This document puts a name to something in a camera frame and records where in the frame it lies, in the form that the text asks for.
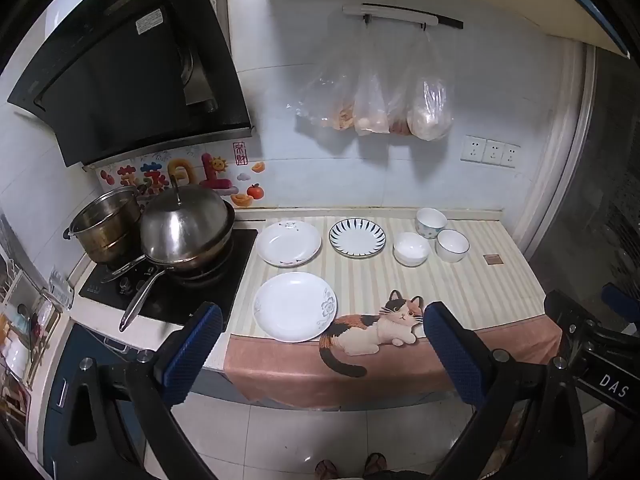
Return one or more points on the colourful wall stickers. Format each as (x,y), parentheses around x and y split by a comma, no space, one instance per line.
(200,170)

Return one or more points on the full clear plastic bag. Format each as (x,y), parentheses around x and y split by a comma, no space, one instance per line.
(430,110)

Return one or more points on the narrow clear plastic bag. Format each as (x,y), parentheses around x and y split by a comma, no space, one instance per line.
(372,105)

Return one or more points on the black range hood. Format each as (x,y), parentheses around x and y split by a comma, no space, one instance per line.
(125,75)

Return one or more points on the large clear plastic bag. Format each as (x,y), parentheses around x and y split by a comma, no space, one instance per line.
(330,95)

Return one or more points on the person's right foot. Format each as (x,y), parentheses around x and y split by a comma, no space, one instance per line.
(375,465)

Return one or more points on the white bowl with dark rim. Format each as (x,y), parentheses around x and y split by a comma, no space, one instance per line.
(452,247)

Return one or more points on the plain white bowl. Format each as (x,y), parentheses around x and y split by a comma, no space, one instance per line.
(411,251)

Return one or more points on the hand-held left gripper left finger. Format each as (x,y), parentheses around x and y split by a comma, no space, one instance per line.
(192,355)

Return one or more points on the white bowl with blue pattern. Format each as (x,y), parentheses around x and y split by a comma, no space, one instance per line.
(431,222)

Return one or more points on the white plate with small print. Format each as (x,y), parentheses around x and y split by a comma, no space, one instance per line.
(288,243)

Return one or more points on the dark blue cabinet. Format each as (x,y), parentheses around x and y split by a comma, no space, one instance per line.
(90,341)

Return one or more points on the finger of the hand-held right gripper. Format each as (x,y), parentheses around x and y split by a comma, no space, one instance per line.
(570,312)
(622,297)

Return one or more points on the blue striped plate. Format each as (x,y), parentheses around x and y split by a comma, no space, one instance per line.
(357,237)

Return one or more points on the steel wok lid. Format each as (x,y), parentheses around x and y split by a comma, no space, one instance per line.
(185,225)

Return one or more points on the person's left foot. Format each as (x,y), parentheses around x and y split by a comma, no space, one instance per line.
(327,469)

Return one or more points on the striped cat tablecloth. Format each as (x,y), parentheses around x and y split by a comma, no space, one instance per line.
(470,290)

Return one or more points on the person's foot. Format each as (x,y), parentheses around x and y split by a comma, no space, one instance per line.
(327,469)
(375,465)

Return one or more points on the black gas cooktop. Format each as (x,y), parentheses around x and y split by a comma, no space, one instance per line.
(210,300)

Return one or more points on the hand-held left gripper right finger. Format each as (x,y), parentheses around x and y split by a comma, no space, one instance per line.
(450,350)

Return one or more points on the white plate with grey flower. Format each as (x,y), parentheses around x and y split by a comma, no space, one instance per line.
(292,307)

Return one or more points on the small brown square pad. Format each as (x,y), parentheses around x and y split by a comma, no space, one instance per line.
(492,259)

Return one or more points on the small plastic bag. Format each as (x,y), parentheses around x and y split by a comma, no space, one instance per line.
(398,126)

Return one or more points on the steel stock pot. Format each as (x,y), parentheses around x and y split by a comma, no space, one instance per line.
(107,232)

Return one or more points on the white door frame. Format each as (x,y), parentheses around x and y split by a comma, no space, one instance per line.
(565,150)

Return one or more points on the clear plastic box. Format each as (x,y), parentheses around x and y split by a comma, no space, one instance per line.
(61,289)

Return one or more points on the white storage rack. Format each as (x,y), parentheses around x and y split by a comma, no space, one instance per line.
(20,290)

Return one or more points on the white wall hook rail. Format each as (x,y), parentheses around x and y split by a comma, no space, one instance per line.
(400,12)

